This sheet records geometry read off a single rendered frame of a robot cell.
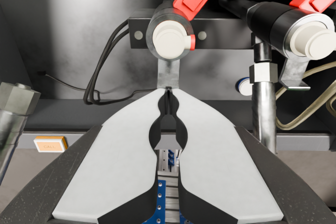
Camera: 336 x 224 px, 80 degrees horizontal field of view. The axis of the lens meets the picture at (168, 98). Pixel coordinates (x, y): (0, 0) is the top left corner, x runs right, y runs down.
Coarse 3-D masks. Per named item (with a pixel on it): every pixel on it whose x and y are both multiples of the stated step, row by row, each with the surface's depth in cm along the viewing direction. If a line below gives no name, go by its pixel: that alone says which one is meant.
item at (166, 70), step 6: (162, 60) 13; (162, 66) 13; (168, 66) 13; (174, 66) 13; (162, 72) 13; (168, 72) 13; (174, 72) 13; (162, 78) 13; (168, 78) 13; (174, 78) 13
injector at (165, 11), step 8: (168, 0) 21; (160, 8) 13; (168, 8) 12; (176, 8) 13; (152, 16) 13; (160, 16) 11; (168, 16) 11; (176, 16) 11; (184, 16) 12; (152, 24) 11; (184, 24) 11; (152, 32) 11; (192, 32) 12; (152, 48) 12; (160, 56) 12
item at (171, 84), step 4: (160, 80) 13; (164, 80) 13; (168, 80) 13; (172, 80) 13; (176, 80) 13; (160, 84) 13; (164, 84) 13; (168, 84) 13; (172, 84) 13; (176, 84) 13; (164, 88) 13; (168, 88) 13; (172, 88) 13
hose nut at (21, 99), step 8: (0, 88) 12; (8, 88) 12; (16, 88) 12; (24, 88) 13; (0, 96) 12; (8, 96) 12; (16, 96) 12; (24, 96) 12; (32, 96) 13; (0, 104) 12; (8, 104) 12; (16, 104) 12; (24, 104) 13; (32, 104) 13; (16, 112) 12; (24, 112) 13; (32, 112) 14
